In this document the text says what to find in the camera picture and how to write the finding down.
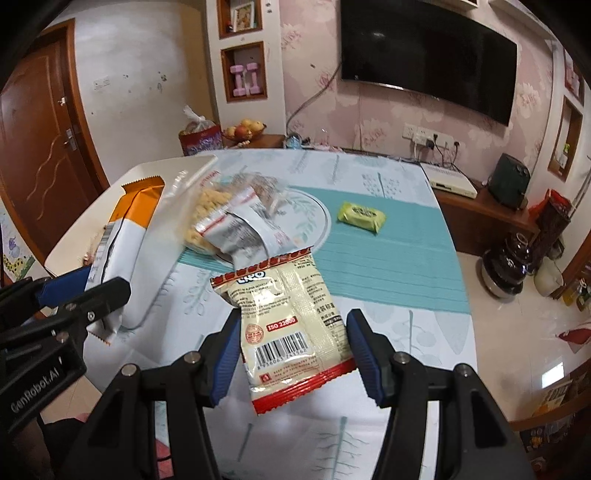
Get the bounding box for white plastic storage bin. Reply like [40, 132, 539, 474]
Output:
[44, 154, 216, 276]

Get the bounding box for red gift box with bag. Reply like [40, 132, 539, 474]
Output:
[178, 105, 223, 156]

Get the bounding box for puffed corn clear bag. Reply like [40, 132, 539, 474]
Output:
[184, 170, 287, 255]

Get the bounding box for fruit bowl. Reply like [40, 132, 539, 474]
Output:
[222, 119, 266, 143]

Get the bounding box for framed photo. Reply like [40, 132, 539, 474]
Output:
[232, 1, 256, 32]

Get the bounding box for beige red cracker packet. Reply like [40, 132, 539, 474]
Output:
[211, 248, 356, 415]

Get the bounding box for white zip snack bag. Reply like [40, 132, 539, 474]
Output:
[204, 197, 296, 270]

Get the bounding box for orange white snack bag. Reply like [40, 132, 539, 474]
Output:
[85, 176, 167, 347]

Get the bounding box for pink dumbbell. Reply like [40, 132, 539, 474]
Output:
[245, 62, 262, 96]
[229, 64, 247, 98]

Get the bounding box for left pink dumbbell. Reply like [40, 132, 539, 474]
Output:
[229, 64, 247, 98]

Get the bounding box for green pineapple cake pack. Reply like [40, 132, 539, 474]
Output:
[338, 202, 387, 234]

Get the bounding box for red bag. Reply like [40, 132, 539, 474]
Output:
[528, 189, 572, 230]

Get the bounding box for wooden door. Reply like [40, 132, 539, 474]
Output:
[1, 19, 109, 261]

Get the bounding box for right pink dumbbell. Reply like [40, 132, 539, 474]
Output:
[245, 62, 262, 96]

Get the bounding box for white bucket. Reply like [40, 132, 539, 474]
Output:
[534, 257, 564, 297]

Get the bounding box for white set-top box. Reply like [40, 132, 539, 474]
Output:
[420, 163, 478, 199]

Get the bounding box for blue snow globe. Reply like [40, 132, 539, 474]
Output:
[283, 132, 303, 150]

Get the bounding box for wooden tv cabinet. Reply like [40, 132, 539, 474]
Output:
[217, 147, 538, 255]

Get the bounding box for black wall television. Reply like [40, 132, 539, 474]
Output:
[339, 1, 518, 126]

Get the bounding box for wall power outlet strip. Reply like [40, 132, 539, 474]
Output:
[402, 123, 459, 150]

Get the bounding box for black tv cable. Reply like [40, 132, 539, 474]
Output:
[284, 64, 343, 135]

